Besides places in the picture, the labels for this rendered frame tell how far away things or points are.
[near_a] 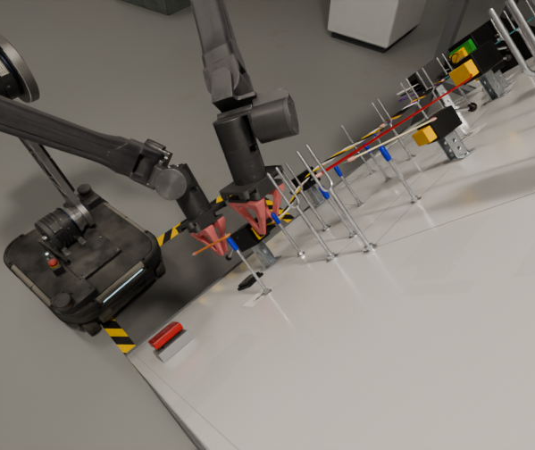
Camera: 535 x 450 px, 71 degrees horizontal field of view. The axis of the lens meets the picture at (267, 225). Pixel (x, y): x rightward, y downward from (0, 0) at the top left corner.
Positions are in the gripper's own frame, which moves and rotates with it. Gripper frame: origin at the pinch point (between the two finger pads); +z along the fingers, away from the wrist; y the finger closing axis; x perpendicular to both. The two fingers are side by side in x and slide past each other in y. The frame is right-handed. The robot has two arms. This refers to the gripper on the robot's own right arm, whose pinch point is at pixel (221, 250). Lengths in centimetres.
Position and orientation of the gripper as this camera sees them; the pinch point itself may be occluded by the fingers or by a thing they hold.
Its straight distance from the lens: 80.5
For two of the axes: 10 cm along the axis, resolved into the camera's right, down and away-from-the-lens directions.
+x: -6.3, 1.6, 7.6
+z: 4.7, 8.6, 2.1
